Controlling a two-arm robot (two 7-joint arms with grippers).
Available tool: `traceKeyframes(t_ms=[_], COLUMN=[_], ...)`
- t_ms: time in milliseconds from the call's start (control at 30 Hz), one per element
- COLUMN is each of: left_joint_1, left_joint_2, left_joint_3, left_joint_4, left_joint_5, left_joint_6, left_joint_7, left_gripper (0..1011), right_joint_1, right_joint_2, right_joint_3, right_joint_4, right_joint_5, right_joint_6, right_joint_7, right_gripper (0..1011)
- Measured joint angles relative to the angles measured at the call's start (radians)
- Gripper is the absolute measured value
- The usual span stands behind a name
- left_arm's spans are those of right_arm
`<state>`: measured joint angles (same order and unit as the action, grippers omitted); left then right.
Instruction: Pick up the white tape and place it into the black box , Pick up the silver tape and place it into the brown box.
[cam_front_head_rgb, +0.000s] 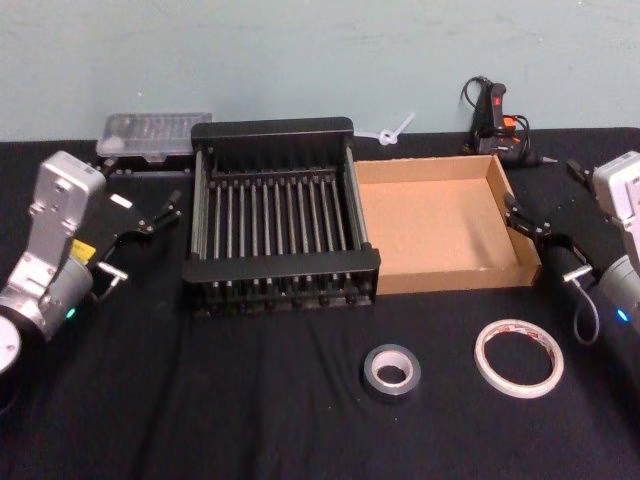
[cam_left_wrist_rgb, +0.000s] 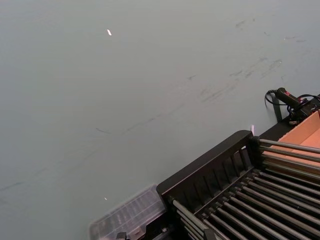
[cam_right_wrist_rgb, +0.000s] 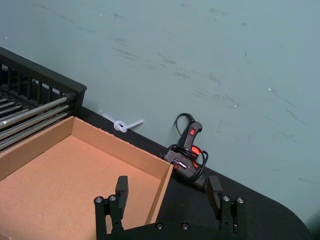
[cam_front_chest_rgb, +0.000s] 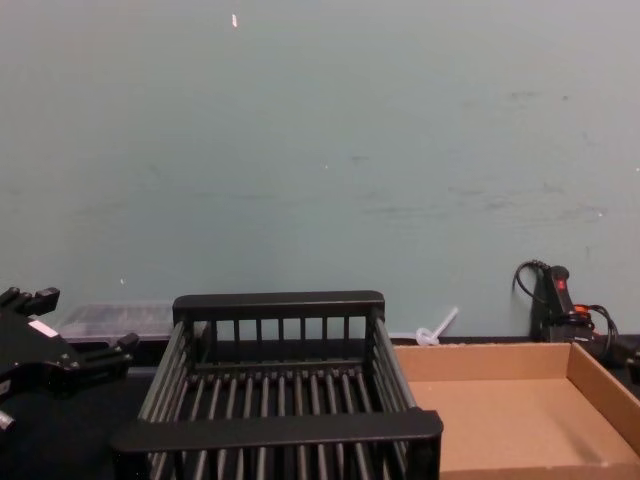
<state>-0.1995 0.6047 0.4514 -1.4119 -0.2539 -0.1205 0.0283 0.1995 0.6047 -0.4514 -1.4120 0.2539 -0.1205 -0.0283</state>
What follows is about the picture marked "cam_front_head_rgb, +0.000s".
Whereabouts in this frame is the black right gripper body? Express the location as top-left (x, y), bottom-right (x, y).
top-left (541, 233), bottom-right (602, 297)

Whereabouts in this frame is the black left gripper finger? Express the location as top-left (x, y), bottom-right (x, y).
top-left (98, 157), bottom-right (124, 194)
top-left (136, 188), bottom-right (183, 237)

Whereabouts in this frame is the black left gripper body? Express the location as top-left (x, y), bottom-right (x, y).
top-left (73, 191), bottom-right (146, 297)

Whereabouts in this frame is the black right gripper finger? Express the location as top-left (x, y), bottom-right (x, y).
top-left (503, 191), bottom-right (556, 244)
top-left (566, 158), bottom-right (596, 192)

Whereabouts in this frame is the clear plastic case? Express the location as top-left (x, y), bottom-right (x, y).
top-left (94, 112), bottom-right (215, 162)

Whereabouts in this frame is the shallow brown cardboard tray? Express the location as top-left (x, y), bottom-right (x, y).
top-left (352, 153), bottom-right (543, 296)

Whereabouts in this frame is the black rack with steel bars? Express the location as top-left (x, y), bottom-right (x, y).
top-left (180, 116), bottom-right (382, 318)

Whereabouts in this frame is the roll of white tape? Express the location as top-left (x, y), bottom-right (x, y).
top-left (473, 319), bottom-right (566, 400)

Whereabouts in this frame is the black table cloth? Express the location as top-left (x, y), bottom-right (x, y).
top-left (0, 127), bottom-right (640, 480)

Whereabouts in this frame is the roll of silver tape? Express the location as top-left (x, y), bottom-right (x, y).
top-left (363, 342), bottom-right (422, 403)

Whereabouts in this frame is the right gripper cable silver plug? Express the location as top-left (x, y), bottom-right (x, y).
top-left (563, 266), bottom-right (601, 347)

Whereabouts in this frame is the gripper cable silver plug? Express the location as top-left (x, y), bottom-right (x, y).
top-left (563, 266), bottom-right (601, 347)
top-left (89, 262), bottom-right (130, 304)

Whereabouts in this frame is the left gripper cable silver plug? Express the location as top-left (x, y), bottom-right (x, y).
top-left (89, 262), bottom-right (130, 304)

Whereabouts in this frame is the black corded tool red switch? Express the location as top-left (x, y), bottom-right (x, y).
top-left (460, 75), bottom-right (559, 169)

